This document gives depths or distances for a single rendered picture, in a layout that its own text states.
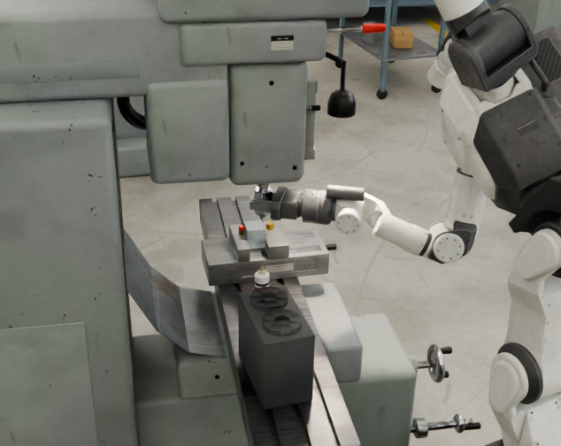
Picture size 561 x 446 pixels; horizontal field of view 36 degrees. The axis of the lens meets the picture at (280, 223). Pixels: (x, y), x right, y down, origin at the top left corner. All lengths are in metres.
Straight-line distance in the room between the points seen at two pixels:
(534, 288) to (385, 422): 0.83
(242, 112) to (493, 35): 0.61
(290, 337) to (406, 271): 2.47
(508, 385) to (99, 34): 1.19
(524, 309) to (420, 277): 2.35
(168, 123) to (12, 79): 0.35
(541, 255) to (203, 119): 0.81
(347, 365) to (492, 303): 1.89
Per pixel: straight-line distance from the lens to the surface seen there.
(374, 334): 2.65
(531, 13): 6.55
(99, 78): 2.00
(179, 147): 2.06
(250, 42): 1.99
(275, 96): 2.07
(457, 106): 1.92
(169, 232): 4.68
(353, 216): 2.19
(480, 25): 1.84
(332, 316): 2.50
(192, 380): 2.35
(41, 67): 2.00
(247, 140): 2.10
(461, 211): 2.24
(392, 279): 4.31
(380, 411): 2.56
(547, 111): 1.92
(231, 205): 2.90
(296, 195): 2.26
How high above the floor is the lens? 2.26
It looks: 28 degrees down
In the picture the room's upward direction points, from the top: 1 degrees clockwise
